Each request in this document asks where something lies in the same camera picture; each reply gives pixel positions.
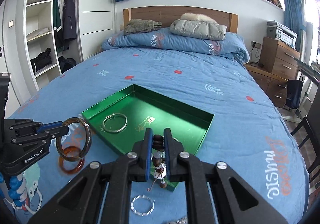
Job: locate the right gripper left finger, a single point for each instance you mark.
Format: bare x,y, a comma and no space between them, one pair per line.
131,167

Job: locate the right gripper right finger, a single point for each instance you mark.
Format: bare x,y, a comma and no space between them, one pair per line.
187,168

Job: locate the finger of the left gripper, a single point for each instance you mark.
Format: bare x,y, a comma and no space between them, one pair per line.
54,128

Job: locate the brown translucent bangle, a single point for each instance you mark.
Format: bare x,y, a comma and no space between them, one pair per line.
80,137

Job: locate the green jewelry tray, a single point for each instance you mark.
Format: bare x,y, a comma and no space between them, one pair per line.
148,109

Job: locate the large twisted silver bangle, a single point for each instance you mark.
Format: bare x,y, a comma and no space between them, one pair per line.
142,205

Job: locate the amber resin bangle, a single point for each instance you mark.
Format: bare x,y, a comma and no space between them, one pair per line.
69,167

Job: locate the silver wrist watch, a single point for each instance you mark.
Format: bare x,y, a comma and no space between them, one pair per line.
183,220

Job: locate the thin silver bangle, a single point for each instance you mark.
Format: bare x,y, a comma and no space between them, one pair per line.
114,123

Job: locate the blue patterned bed cover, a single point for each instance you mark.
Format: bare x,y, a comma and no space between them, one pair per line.
247,132

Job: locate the white open wardrobe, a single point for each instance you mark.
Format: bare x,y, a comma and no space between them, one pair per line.
39,42

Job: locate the grey-brown folded garment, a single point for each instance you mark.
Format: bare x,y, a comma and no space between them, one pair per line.
141,26

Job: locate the dark chair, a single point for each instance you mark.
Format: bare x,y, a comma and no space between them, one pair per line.
311,124

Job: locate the grey puffer jacket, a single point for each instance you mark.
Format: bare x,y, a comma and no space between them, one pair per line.
198,29

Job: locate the wooden drawer chest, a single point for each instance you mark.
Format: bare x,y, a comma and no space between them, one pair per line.
276,66

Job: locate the white fluffy pillow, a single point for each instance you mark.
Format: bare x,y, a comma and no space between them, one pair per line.
197,17

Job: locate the wooden headboard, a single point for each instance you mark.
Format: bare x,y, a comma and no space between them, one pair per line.
167,14

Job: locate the white printer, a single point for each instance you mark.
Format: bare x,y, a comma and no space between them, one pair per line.
282,33

